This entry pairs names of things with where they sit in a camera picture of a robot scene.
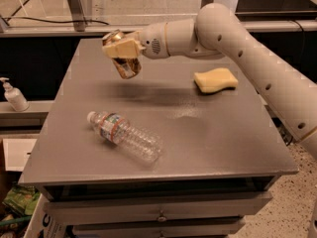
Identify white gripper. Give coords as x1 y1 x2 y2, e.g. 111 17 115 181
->
102 23 168 60

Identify orange soda can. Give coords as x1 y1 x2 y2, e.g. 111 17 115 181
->
102 30 141 79

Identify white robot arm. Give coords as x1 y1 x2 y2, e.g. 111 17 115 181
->
102 3 317 157

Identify yellow sponge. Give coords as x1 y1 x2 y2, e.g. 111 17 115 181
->
194 67 239 93

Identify clear plastic water bottle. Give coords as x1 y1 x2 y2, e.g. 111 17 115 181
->
87 111 162 165

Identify grey drawer cabinet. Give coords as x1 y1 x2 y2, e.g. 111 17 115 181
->
20 39 297 238

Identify white pump dispenser bottle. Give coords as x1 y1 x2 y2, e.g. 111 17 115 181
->
0 77 29 112

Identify green snack bag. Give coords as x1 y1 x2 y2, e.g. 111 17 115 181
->
2 184 41 216

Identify white cardboard box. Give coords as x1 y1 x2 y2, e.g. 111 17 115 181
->
24 195 65 238

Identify metal railing frame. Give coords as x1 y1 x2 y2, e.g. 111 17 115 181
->
0 0 317 38

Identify black cable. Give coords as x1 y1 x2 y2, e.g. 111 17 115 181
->
0 15 110 27

